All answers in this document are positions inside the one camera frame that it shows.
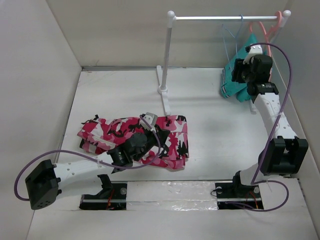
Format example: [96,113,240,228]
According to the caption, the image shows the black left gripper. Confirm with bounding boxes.
[133,124,170,162]

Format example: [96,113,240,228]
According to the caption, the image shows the blue wire hanger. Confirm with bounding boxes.
[220,14,245,66]

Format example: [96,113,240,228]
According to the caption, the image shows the pink camouflage trousers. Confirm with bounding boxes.
[77,115,189,170]

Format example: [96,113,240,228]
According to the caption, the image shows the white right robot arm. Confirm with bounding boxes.
[231,54,309,197]

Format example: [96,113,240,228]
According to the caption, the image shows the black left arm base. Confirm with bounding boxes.
[79,181,128,211]

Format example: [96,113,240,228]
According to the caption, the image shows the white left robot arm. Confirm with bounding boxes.
[25,129,170,210]

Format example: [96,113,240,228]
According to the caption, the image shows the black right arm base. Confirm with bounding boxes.
[210,181,264,210]

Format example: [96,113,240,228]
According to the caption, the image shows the pink plastic hanger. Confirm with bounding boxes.
[249,11,283,43]

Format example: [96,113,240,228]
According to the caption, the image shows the teal garment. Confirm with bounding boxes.
[220,33,258,102]

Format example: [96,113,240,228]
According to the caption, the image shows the white clothes rack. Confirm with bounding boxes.
[156,10,292,116]

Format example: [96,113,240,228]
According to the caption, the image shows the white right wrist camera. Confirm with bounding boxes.
[243,44,263,64]

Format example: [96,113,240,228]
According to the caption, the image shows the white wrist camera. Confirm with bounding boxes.
[139,112,158,130]
[243,44,263,64]

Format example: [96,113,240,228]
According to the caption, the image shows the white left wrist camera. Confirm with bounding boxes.
[139,112,158,130]

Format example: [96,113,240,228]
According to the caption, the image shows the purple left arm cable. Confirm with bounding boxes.
[13,114,162,202]

